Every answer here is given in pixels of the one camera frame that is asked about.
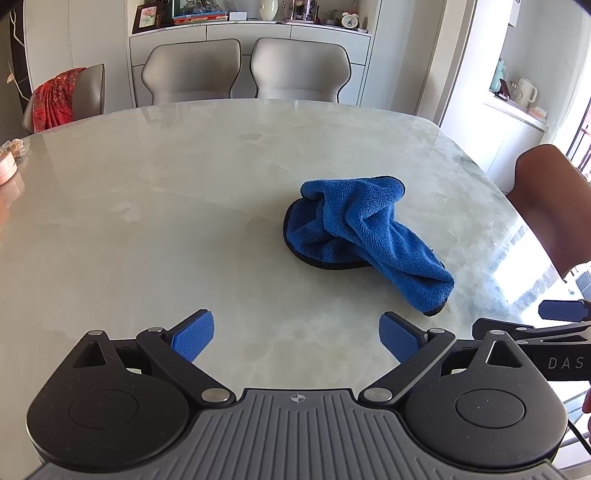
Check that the brown chair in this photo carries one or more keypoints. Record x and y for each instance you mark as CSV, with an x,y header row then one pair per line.
x,y
549,203

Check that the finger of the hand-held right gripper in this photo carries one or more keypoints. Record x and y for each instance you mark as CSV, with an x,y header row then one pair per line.
x,y
531,330
563,310

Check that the cream vase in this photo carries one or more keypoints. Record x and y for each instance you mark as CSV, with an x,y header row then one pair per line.
x,y
268,10

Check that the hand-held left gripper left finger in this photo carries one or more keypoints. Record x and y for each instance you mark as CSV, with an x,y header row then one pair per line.
x,y
194,334

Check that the person's right hand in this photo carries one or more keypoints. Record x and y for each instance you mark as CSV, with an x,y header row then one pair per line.
x,y
587,402

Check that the red patterned cloth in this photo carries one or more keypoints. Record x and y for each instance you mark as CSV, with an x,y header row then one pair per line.
x,y
55,101

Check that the stack of books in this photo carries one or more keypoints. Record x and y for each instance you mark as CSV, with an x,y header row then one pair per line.
x,y
201,19

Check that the small alarm clock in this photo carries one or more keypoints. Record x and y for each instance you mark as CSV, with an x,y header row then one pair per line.
x,y
349,21

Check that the flower picture frame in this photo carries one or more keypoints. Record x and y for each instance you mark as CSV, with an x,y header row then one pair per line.
x,y
147,18

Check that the white kettle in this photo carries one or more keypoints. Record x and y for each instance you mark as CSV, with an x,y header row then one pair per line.
x,y
524,92

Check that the glass display box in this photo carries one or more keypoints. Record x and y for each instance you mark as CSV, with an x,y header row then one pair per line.
x,y
301,10

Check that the grey dining chair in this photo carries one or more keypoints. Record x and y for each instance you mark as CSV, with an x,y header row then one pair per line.
x,y
300,69
92,90
191,71

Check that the clear plastic wrapper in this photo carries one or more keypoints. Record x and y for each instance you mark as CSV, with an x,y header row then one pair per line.
x,y
16,147

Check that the blue towel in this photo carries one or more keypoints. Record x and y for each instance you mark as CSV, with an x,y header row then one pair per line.
x,y
364,230

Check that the pink round container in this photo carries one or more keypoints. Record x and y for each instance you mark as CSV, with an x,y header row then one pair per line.
x,y
7,168

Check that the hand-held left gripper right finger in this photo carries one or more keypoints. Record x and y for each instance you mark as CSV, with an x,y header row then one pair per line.
x,y
399,337

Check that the teal vase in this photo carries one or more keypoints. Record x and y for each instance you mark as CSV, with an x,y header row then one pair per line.
x,y
498,76

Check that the small white box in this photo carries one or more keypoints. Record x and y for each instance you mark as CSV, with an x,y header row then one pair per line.
x,y
238,16

